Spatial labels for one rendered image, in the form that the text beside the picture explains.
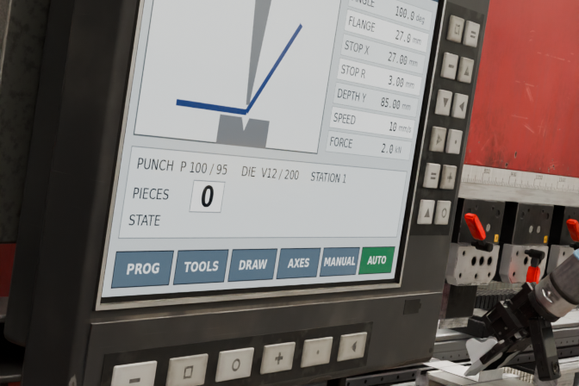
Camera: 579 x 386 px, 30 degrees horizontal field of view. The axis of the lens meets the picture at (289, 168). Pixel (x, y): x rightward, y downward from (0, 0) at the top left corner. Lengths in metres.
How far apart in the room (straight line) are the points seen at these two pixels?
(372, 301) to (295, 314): 0.11
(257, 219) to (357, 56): 0.16
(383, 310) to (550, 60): 1.37
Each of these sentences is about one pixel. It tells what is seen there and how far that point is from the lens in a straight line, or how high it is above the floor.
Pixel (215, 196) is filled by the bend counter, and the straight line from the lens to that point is 0.72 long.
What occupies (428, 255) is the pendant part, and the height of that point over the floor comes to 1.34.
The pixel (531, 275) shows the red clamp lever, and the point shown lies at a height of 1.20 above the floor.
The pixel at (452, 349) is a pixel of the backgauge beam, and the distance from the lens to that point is 2.64.
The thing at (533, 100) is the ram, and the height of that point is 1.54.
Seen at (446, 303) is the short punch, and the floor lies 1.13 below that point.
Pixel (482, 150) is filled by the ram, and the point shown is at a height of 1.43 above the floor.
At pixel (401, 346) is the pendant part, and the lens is 0.96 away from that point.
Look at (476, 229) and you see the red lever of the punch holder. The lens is 2.01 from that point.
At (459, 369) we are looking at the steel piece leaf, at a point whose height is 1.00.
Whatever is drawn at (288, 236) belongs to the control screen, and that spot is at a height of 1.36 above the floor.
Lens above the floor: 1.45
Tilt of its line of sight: 3 degrees down
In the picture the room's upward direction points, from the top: 9 degrees clockwise
